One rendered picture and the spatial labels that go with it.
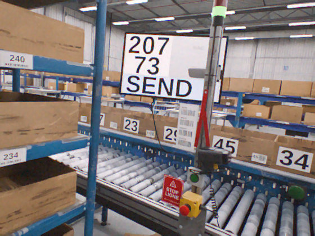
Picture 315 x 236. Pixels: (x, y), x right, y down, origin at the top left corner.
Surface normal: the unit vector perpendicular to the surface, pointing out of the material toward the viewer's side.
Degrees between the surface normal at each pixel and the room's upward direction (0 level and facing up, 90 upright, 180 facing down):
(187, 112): 90
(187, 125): 90
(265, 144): 90
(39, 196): 91
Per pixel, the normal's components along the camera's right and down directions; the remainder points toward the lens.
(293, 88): -0.52, 0.06
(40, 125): 0.84, 0.16
